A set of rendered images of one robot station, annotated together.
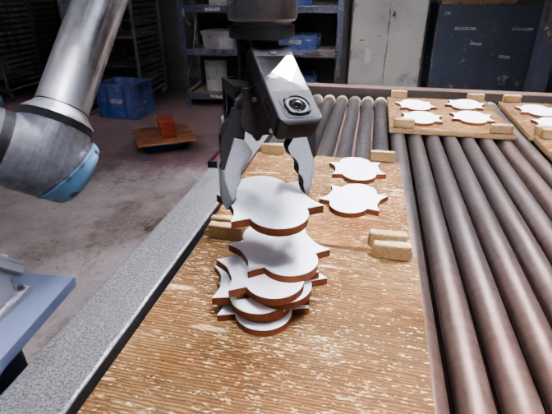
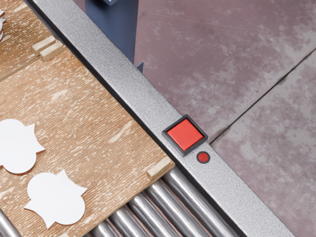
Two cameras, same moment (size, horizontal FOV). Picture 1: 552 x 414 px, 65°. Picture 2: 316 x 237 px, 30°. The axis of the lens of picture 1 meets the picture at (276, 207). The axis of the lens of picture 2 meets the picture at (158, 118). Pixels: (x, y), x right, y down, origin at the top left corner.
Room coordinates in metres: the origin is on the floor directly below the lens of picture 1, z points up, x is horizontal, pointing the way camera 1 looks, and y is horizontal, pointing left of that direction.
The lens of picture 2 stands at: (1.29, -0.48, 2.10)
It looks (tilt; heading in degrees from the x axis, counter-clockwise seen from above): 60 degrees down; 120
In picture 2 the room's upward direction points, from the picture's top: 9 degrees clockwise
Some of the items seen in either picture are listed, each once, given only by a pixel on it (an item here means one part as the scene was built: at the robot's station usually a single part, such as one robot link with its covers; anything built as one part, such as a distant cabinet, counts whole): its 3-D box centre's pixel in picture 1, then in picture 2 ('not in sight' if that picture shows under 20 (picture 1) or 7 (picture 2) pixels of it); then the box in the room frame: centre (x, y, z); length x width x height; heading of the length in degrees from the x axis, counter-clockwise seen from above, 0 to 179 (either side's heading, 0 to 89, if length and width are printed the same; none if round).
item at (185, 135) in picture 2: not in sight; (185, 135); (1.02, 0.12, 0.92); 0.06 x 0.06 x 0.01; 78
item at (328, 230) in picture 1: (317, 193); (55, 144); (0.82, -0.09, 0.93); 0.41 x 0.35 x 0.02; 169
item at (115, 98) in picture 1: (126, 98); not in sight; (4.88, 1.67, 0.19); 0.50 x 0.41 x 0.37; 76
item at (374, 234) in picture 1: (387, 239); not in sight; (0.60, -0.18, 0.95); 0.06 x 0.02 x 0.03; 79
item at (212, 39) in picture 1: (223, 38); not in sight; (5.49, 0.62, 0.74); 0.44 x 0.36 x 0.20; 69
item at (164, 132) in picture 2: (227, 159); (185, 135); (1.02, 0.12, 0.92); 0.08 x 0.08 x 0.02; 78
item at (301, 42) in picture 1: (298, 41); not in sight; (5.42, -0.26, 0.72); 0.50 x 0.38 x 0.16; 76
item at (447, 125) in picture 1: (443, 111); not in sight; (1.42, -0.55, 0.94); 0.41 x 0.35 x 0.04; 168
